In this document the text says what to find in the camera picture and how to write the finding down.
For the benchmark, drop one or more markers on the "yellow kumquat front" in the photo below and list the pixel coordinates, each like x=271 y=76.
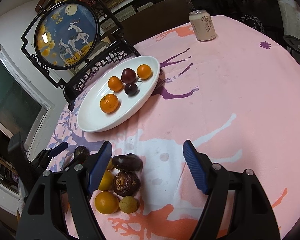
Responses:
x=144 y=71

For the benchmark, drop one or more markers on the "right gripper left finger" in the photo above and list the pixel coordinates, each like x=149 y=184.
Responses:
x=43 y=217

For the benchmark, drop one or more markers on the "large mandarin orange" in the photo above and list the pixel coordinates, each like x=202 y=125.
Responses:
x=109 y=103

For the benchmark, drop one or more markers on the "orange yellow fruit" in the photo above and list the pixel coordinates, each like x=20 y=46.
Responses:
x=106 y=202

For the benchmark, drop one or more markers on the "pink printed tablecloth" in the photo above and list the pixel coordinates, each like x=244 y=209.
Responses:
x=237 y=98

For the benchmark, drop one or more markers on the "small tan longan front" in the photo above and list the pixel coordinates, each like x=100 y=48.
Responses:
x=128 y=204

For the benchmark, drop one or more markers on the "pink beverage can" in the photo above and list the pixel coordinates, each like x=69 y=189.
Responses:
x=202 y=25

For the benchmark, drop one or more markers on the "dark cherry with stem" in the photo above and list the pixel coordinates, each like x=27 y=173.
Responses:
x=131 y=89

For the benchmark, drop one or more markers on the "small tan longan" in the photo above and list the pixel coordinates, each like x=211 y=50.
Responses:
x=110 y=165
x=128 y=204

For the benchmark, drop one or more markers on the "dark cabinet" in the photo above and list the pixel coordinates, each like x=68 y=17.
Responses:
x=262 y=15

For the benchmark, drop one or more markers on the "small tan longan back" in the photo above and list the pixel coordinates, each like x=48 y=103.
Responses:
x=110 y=165

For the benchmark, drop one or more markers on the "window with white frame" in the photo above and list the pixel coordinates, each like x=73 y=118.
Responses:
x=23 y=108

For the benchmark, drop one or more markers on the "yellow lemon fruit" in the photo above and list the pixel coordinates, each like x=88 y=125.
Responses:
x=106 y=183

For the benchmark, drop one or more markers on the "red plum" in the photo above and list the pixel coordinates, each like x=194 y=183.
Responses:
x=128 y=76

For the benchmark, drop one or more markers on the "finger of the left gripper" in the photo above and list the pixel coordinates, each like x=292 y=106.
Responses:
x=73 y=162
x=44 y=157

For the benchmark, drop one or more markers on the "black round stool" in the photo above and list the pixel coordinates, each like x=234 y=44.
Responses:
x=292 y=45

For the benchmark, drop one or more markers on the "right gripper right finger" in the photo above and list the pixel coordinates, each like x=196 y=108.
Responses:
x=252 y=215

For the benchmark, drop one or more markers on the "white oval plate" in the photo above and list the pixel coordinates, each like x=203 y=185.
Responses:
x=91 y=118

